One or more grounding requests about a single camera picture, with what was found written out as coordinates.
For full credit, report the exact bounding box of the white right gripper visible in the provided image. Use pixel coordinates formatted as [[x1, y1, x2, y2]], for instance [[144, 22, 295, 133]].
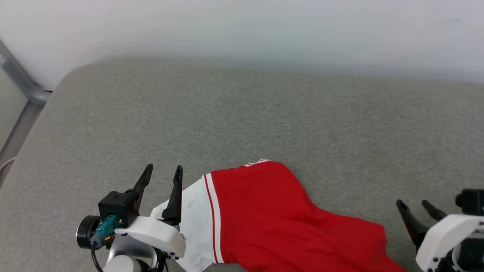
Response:
[[396, 199, 484, 272]]

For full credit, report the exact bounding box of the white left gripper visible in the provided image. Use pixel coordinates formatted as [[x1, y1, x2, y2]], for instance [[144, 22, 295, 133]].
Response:
[[115, 164, 187, 260]]

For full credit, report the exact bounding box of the red and white shirt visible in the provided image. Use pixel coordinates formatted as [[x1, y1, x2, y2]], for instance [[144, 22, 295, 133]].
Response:
[[150, 159, 407, 272]]

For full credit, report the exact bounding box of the teal cable connector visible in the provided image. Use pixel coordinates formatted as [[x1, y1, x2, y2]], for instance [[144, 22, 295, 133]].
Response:
[[90, 215, 120, 247]]

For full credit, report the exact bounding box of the thin black cable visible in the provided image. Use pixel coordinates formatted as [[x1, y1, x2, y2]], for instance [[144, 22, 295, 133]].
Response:
[[91, 245, 105, 272]]

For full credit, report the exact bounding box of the grey metal frame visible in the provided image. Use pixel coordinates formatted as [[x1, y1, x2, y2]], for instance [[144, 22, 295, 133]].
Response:
[[0, 39, 53, 165]]

